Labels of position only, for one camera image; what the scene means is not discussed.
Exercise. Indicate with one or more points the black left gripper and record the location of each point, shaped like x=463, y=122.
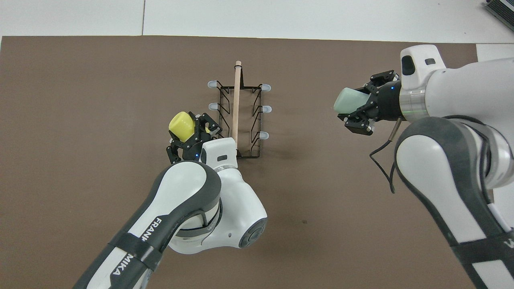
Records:
x=192, y=150

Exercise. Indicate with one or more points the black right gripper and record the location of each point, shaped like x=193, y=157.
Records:
x=387, y=102

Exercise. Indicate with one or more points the yellow cup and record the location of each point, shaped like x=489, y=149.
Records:
x=181, y=125

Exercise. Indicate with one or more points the pale green cup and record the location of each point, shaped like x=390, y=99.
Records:
x=350, y=101

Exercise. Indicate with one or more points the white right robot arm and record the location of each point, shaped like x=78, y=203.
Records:
x=453, y=168

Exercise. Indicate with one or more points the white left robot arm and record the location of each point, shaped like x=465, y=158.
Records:
x=188, y=192

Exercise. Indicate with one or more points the brown table mat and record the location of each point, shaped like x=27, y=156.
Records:
x=80, y=120

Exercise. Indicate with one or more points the grey ribbed device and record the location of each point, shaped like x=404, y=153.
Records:
x=502, y=9

